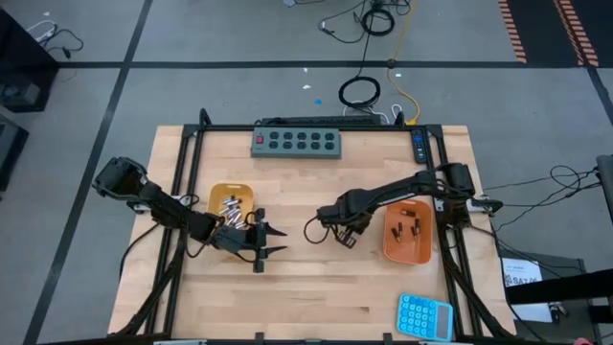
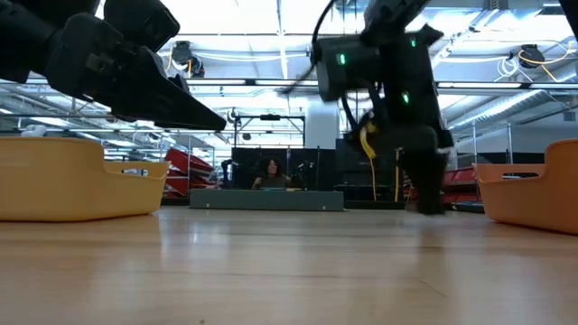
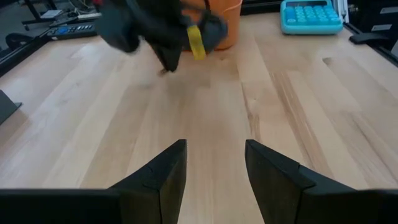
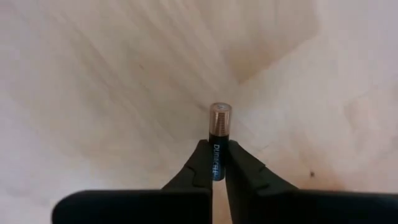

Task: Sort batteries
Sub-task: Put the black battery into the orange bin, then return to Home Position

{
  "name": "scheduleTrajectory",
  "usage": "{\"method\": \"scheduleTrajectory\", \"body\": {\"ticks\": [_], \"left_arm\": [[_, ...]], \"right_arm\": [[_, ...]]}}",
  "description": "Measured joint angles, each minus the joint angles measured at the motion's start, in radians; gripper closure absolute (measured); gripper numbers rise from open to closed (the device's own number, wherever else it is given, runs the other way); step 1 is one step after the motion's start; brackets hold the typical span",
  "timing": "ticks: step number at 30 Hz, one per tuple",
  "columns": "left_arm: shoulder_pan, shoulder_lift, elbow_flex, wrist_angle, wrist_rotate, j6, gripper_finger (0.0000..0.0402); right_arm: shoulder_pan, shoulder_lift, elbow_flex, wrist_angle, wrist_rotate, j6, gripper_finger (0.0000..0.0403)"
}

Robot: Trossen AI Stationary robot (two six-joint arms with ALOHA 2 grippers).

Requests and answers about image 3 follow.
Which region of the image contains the white power strip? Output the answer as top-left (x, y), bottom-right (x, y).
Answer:
top-left (77, 12), bottom-right (103, 21)

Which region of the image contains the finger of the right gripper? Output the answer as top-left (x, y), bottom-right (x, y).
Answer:
top-left (95, 0), bottom-right (171, 72)
top-left (169, 14), bottom-right (229, 72)

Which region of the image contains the aluminium profile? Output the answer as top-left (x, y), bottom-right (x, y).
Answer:
top-left (332, 0), bottom-right (348, 24)

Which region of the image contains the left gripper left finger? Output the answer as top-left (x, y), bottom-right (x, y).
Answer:
top-left (0, 139), bottom-right (188, 224)

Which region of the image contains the black control box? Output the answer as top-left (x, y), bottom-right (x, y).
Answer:
top-left (46, 23), bottom-right (97, 40)

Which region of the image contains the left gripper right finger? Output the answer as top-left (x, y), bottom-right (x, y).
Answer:
top-left (244, 139), bottom-right (398, 224)

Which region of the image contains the black bracket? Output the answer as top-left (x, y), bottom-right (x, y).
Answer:
top-left (349, 32), bottom-right (389, 44)

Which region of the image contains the turquoise calculator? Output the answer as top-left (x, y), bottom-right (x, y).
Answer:
top-left (279, 0), bottom-right (345, 35)

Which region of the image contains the yellow label tag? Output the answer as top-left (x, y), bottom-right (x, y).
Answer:
top-left (186, 24), bottom-right (208, 62)

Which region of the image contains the orange plastic bin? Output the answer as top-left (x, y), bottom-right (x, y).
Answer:
top-left (182, 0), bottom-right (243, 50)

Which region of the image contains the black storage case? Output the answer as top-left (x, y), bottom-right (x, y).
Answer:
top-left (348, 0), bottom-right (398, 32)

